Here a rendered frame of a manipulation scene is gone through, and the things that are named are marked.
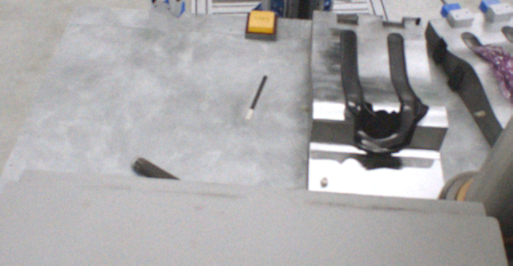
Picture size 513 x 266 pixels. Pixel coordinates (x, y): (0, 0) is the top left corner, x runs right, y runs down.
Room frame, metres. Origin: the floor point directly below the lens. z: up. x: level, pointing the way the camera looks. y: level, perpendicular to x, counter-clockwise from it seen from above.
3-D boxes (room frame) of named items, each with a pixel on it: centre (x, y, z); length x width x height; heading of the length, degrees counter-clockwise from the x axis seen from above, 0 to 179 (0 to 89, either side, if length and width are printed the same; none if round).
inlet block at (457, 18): (1.11, -0.48, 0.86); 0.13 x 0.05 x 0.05; 14
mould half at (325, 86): (0.79, -0.25, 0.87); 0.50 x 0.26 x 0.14; 177
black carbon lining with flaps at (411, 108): (0.81, -0.26, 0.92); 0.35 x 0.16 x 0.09; 177
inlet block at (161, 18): (1.01, 0.19, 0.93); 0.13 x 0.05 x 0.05; 152
